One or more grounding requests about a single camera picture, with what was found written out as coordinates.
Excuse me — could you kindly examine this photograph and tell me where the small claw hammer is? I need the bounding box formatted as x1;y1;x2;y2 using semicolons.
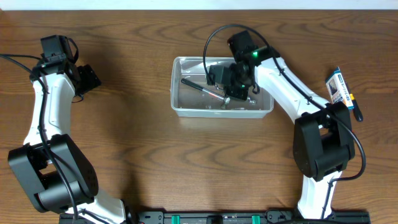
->
181;78;231;110

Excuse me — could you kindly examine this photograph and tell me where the silver ring wrench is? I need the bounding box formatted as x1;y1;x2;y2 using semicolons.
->
229;97;257;110

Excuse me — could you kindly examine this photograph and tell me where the clear plastic container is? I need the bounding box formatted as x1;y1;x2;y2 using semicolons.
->
170;57;274;118

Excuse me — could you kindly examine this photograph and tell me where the white teal screwdriver box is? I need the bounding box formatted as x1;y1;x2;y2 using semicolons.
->
325;67;354;110

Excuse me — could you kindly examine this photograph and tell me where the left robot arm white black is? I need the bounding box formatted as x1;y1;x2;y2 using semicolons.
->
8;65;126;223

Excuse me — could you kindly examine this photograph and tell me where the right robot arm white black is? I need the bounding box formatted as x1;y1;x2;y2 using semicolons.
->
205;47;355;219

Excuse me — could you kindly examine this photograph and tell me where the black yellow screwdriver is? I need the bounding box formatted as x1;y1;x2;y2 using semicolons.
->
345;82;364;122

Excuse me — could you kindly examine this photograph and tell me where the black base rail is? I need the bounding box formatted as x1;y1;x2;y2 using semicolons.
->
58;210;371;224

